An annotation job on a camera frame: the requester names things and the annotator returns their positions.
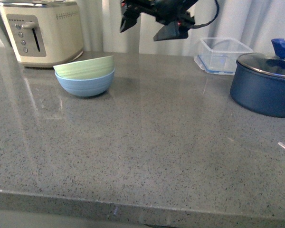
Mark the dark blue saucepan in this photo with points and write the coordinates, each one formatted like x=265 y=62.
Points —
x=258 y=92

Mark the blue plastic bowl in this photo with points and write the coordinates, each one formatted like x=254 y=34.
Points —
x=86 y=87

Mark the white curtain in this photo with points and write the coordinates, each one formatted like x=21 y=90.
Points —
x=253 y=22

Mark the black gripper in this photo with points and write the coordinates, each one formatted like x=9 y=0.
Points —
x=173 y=14

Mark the cream four-slot toaster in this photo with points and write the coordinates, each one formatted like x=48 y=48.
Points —
x=43 y=33

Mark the green plastic bowl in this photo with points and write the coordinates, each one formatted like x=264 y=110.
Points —
x=86 y=69

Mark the clear plastic food container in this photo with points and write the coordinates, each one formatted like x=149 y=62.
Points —
x=219 y=55

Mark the glass lid blue knob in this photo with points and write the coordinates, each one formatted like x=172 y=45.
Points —
x=268 y=65

